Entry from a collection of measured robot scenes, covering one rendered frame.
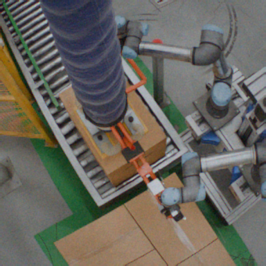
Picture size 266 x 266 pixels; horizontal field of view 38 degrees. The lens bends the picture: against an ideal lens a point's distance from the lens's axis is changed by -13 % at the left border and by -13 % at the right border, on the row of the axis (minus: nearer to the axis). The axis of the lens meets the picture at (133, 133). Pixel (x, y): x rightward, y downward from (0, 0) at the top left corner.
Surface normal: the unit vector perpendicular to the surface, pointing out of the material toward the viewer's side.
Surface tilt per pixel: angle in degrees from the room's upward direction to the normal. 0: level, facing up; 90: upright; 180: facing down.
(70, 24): 79
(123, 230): 0
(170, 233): 0
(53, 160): 0
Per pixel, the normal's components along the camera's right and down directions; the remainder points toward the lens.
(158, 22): -0.05, -0.29
